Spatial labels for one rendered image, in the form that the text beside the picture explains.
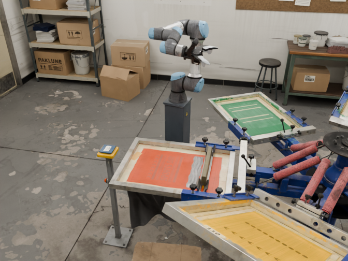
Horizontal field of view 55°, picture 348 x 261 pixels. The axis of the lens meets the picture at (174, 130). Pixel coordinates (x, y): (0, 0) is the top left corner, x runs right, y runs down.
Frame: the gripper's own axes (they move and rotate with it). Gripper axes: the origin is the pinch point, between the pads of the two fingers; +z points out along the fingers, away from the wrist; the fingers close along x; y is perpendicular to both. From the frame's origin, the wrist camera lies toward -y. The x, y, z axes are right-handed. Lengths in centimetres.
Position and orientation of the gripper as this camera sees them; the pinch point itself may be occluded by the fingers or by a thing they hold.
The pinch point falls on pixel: (214, 55)
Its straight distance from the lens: 207.7
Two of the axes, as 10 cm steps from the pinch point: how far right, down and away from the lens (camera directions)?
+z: 9.2, 2.6, -2.8
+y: 0.8, 5.8, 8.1
